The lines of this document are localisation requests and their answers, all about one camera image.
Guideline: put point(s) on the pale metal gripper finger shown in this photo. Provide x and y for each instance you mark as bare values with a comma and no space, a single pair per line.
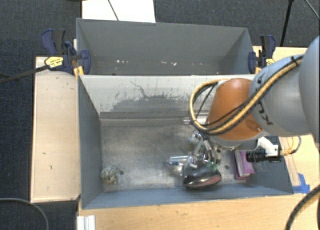
178,160

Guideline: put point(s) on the dark red-brown glossy oval object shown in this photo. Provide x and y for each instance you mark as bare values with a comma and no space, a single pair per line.
202,179

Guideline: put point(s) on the purple box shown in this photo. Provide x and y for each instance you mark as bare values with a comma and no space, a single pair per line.
243,165

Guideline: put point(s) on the grey metal bin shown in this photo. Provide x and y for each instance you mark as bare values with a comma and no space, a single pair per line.
150,133

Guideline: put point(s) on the mottled grey stone-like lump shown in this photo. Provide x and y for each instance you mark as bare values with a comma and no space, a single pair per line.
109,174

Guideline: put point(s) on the pale wood board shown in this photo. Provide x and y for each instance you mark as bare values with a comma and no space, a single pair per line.
56,136

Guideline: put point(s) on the black cylinder on white bracket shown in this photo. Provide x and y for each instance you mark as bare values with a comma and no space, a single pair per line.
255,155

